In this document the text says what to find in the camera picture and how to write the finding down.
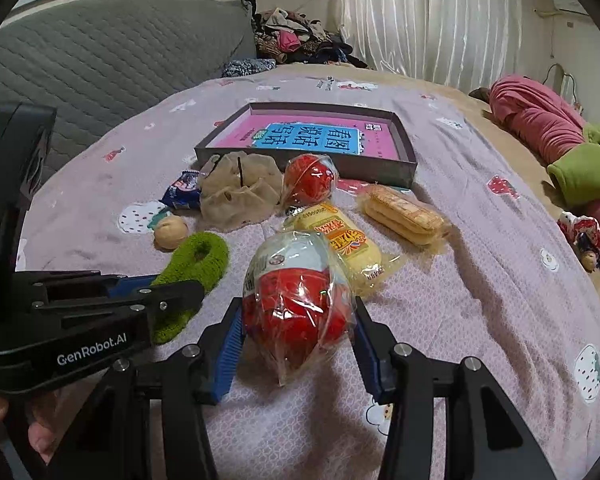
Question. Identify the green blanket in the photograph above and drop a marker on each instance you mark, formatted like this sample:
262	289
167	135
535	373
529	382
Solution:
577	173

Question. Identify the white air conditioner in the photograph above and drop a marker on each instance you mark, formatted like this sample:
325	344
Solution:
570	6

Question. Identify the person's left hand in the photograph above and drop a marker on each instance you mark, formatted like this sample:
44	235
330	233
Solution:
42	430

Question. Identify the dark shallow box tray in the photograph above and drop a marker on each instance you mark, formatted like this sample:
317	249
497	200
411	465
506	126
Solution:
393	172

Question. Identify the grey quilted headboard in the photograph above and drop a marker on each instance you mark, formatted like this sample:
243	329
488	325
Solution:
101	62

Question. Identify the red toy egg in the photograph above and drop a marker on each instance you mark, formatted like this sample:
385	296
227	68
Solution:
297	304
309	180

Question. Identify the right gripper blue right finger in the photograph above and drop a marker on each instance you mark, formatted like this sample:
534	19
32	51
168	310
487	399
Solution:
374	347

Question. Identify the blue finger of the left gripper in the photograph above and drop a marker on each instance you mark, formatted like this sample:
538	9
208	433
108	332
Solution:
120	285
81	304

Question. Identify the blue cookie packet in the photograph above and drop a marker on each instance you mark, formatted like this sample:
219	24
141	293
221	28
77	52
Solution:
184	192

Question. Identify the yellow packaged cake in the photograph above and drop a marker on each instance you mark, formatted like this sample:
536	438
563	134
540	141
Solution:
366	266

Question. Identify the pink blue book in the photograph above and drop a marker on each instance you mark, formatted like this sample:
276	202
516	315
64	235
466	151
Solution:
334	135

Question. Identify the small stuffed doll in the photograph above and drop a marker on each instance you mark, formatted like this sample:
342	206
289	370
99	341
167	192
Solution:
583	235

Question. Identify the pink printed bedsheet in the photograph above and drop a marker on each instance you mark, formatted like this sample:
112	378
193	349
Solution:
507	288

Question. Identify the beige mesh bath puff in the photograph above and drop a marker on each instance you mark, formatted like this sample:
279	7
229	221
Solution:
237	189

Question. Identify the walnut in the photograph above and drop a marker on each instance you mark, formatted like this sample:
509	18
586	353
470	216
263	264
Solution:
170	232

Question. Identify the chair with items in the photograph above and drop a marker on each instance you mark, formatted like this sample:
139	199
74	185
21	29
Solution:
564	84

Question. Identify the tan bed blanket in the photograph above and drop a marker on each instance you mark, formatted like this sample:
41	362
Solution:
526	166

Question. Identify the blue patterned cloth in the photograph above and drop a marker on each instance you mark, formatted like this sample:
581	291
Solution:
248	67

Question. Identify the pile of clothes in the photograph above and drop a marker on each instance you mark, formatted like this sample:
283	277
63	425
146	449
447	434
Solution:
290	37

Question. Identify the wafer biscuit pack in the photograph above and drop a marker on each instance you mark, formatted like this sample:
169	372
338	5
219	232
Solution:
405	215

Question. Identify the white curtain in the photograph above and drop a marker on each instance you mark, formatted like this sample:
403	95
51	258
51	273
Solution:
463	44

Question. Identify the pink quilt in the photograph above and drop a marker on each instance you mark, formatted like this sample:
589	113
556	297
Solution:
541	119

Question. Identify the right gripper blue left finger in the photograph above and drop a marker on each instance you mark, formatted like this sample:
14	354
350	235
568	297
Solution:
214	358

